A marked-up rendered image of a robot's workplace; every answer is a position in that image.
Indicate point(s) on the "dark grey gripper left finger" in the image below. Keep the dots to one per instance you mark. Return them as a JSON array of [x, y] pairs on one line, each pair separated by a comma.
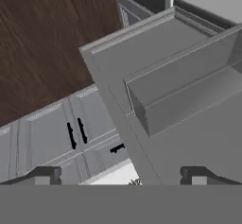
[[47, 172]]

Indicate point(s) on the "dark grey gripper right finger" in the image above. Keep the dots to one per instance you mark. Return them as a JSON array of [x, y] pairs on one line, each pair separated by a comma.
[[193, 173]]

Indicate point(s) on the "grey fridge door shelf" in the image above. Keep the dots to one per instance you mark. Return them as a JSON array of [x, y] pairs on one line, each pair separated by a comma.
[[176, 89]]

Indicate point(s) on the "grey fridge door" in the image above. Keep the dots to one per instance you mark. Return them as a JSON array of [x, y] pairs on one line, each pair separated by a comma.
[[113, 64]]

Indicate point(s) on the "grey drawer front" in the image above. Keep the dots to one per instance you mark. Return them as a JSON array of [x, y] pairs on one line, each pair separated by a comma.
[[71, 169], [100, 160]]

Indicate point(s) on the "grey cupboard door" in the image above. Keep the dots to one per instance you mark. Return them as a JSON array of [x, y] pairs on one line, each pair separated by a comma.
[[47, 133], [94, 114]]

